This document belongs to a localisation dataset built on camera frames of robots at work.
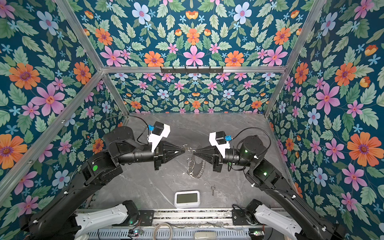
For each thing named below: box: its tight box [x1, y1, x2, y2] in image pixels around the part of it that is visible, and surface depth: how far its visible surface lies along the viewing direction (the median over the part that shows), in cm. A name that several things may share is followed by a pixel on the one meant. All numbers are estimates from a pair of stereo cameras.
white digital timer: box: [174, 190, 201, 209], surface depth 78 cm
